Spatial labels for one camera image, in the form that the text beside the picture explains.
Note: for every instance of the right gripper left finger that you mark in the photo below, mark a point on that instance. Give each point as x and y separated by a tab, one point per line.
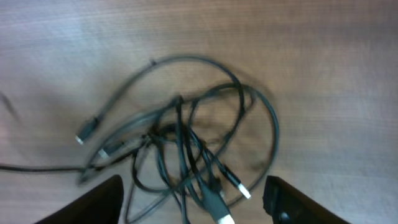
101	205

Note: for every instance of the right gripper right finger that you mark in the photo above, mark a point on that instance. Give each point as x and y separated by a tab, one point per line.
287	205

